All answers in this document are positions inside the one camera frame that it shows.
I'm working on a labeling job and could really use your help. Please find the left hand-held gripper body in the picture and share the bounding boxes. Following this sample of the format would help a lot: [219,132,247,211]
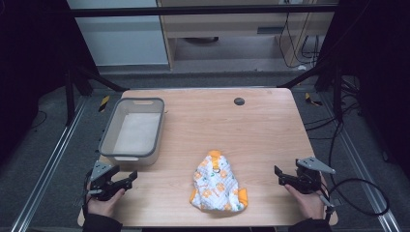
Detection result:
[86,159,128,202]

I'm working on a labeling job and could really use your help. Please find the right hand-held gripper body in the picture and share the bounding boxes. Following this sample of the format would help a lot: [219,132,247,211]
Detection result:
[289,156,337,195]

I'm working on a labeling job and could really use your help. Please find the person's right hand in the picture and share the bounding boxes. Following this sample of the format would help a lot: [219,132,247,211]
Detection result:
[284,183,327,221]

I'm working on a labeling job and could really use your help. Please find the person's left hand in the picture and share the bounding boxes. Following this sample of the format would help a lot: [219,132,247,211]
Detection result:
[85,188,127,218]

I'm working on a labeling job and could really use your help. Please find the white bin with grey rim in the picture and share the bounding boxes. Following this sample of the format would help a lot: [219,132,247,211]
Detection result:
[98,97,166,167]

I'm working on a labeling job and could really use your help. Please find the white orange patterned cloth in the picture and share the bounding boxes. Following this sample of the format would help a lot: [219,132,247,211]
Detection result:
[189,149,249,213]

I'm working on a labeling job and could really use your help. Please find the yellow black tape strip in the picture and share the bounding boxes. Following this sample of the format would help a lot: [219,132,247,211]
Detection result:
[304,92,324,107]
[98,95,111,113]

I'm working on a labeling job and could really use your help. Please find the black metal stand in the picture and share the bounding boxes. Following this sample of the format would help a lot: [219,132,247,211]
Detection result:
[63,64,131,128]
[276,60,344,124]

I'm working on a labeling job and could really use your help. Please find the dark curtain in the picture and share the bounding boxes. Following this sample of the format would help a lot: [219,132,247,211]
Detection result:
[0,0,98,168]
[317,0,410,182]

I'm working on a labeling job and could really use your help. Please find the white cabinet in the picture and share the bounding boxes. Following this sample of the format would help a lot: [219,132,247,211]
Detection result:
[66,0,170,68]

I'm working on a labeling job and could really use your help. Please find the wooden shelf unit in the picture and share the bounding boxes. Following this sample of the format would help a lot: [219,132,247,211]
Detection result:
[157,0,340,71]

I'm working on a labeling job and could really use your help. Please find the grey cable plug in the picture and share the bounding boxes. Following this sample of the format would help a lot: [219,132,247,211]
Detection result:
[319,193,341,223]

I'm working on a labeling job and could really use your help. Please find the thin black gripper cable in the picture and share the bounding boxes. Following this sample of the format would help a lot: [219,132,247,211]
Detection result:
[81,171,94,218]

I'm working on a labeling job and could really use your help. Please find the aluminium floor rail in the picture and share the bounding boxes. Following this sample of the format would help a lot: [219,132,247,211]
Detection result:
[321,92,405,232]
[9,96,89,232]

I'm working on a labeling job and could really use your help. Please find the long black hanging cable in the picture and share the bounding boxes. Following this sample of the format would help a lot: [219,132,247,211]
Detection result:
[328,119,343,188]

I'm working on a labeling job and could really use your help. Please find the black floor cables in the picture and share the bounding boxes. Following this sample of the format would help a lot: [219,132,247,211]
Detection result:
[304,75,364,141]

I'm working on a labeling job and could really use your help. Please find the black looped gripper cable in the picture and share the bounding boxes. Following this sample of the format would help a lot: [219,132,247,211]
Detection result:
[322,177,391,218]

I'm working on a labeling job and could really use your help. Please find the black cables at shelf unit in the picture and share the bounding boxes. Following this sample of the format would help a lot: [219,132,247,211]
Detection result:
[278,0,321,70]

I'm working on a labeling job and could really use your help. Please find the black horizontal frame bar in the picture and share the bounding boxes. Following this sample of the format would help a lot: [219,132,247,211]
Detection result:
[67,4,340,17]

